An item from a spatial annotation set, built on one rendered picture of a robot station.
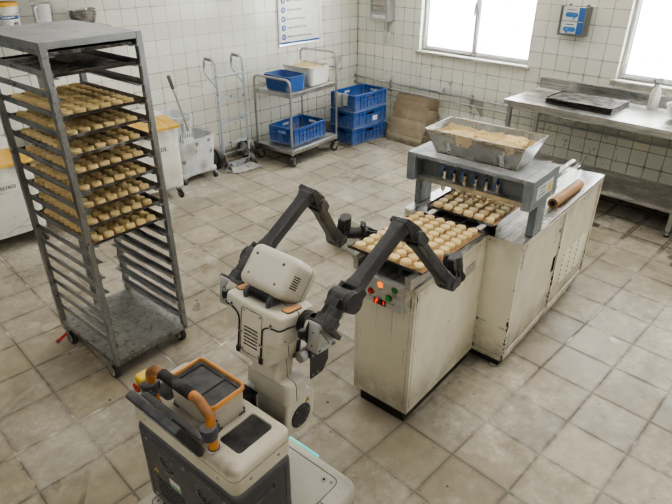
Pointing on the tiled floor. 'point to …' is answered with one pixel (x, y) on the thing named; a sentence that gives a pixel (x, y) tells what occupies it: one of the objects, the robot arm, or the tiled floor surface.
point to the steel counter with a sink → (653, 198)
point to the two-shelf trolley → (291, 114)
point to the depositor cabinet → (528, 267)
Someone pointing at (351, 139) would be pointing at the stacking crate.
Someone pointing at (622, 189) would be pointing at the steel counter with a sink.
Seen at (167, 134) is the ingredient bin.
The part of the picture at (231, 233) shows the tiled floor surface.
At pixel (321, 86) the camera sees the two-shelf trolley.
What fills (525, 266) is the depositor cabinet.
